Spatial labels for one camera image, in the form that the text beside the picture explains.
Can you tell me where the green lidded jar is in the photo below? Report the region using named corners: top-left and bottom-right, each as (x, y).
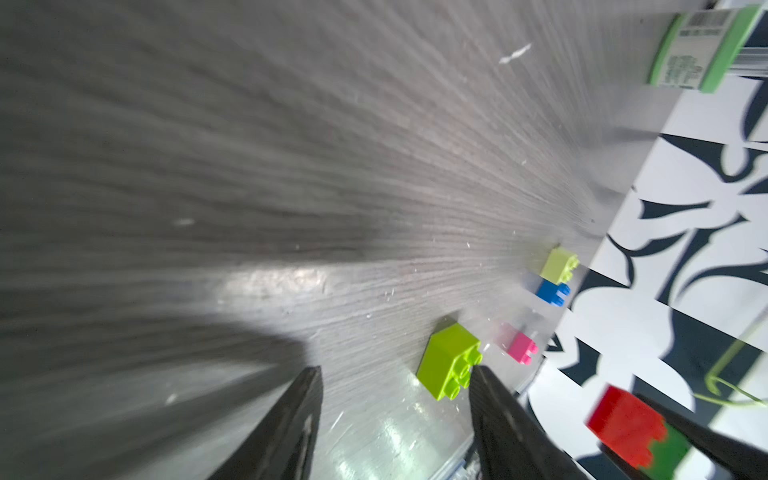
top-left (648, 4), bottom-right (767, 94)

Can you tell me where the green lego brick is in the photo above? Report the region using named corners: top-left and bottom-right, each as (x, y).
top-left (636, 422), bottom-right (691, 480)

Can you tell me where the yellow-green lego brick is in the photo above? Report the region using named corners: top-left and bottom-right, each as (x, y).
top-left (540, 246), bottom-right (580, 285)

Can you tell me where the lime lego brick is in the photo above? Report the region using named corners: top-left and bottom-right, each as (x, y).
top-left (416, 323), bottom-right (483, 401)

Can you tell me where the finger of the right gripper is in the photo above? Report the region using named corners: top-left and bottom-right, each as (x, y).
top-left (639, 395), bottom-right (767, 479)

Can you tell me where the blue lego brick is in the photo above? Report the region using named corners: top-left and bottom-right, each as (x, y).
top-left (535, 279), bottom-right (571, 307)

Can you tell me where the pink lego brick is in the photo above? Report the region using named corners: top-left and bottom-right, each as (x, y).
top-left (501, 328), bottom-right (539, 365)

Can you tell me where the red lego brick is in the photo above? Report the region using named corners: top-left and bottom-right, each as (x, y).
top-left (586, 386), bottom-right (667, 468)

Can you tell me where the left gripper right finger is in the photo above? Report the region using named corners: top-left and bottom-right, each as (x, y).
top-left (469, 365), bottom-right (586, 480)

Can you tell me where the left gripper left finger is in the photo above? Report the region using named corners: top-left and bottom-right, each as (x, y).
top-left (209, 366), bottom-right (323, 480)

